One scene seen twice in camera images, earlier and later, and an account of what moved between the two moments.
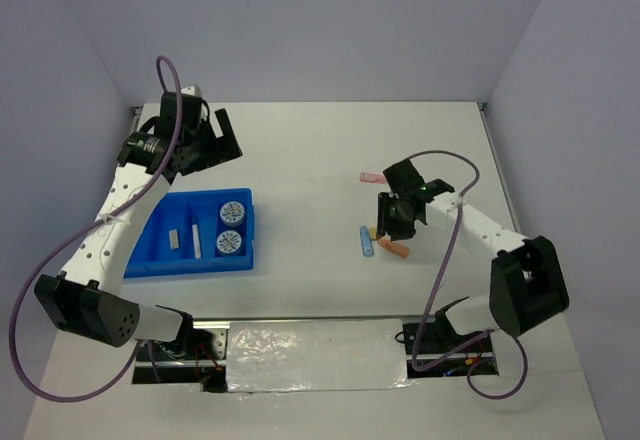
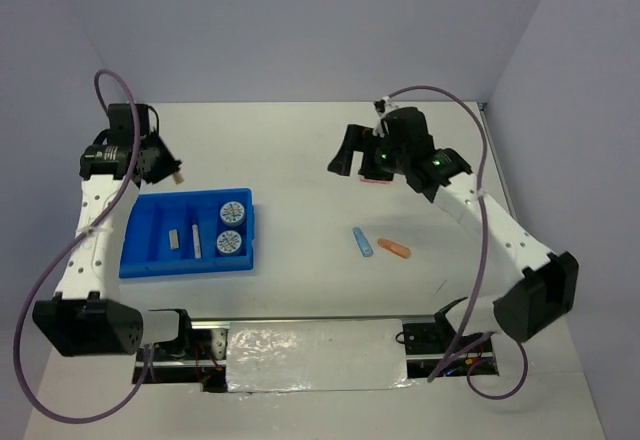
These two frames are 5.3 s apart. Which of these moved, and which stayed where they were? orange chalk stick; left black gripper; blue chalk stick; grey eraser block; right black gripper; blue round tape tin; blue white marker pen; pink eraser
Moved: right black gripper; left black gripper; blue chalk stick
Stayed: grey eraser block; orange chalk stick; pink eraser; blue round tape tin; blue white marker pen
